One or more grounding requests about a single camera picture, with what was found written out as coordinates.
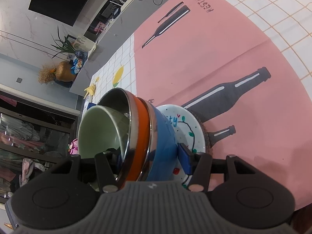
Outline orange steel bowl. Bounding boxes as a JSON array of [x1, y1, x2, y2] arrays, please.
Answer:
[[99, 88, 153, 191]]

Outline yellow banana peel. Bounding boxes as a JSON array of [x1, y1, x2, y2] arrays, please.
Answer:
[[83, 84, 97, 99]]

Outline blue snack packets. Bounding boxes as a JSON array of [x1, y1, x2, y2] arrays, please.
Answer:
[[71, 57, 84, 75]]

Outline golden vase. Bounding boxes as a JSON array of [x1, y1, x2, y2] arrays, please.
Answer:
[[56, 61, 76, 81]]

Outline pink bottle print placemat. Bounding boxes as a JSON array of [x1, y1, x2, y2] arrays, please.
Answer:
[[133, 0, 312, 211]]

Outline pink round toy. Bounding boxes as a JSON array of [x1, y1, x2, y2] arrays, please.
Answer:
[[68, 138, 80, 156]]

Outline blue steel bowl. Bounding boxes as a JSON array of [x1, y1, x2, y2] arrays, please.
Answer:
[[138, 99, 182, 182]]

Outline dark vase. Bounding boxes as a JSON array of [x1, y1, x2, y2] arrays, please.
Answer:
[[55, 79, 74, 87]]

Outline green long-leaf plant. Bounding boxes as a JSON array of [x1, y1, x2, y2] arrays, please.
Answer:
[[51, 26, 75, 59]]

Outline green ceramic bowl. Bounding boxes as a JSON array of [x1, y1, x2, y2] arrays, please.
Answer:
[[77, 105, 129, 193]]

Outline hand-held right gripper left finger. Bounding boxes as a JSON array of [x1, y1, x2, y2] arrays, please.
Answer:
[[50, 151, 122, 193]]

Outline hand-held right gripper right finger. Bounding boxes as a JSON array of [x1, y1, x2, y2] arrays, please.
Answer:
[[178, 143, 261, 193]]

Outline white and blue box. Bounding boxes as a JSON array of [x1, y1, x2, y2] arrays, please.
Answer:
[[83, 97, 99, 114]]

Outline dried yellow flowers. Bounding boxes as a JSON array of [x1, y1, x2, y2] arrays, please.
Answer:
[[38, 65, 58, 84]]

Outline black flat television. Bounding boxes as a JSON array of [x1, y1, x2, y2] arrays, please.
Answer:
[[28, 0, 103, 26]]

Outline white painted fruit plate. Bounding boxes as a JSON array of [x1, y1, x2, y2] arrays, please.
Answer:
[[156, 104, 206, 191]]

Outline white printed paper bag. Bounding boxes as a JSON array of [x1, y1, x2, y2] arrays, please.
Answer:
[[73, 36, 95, 52]]

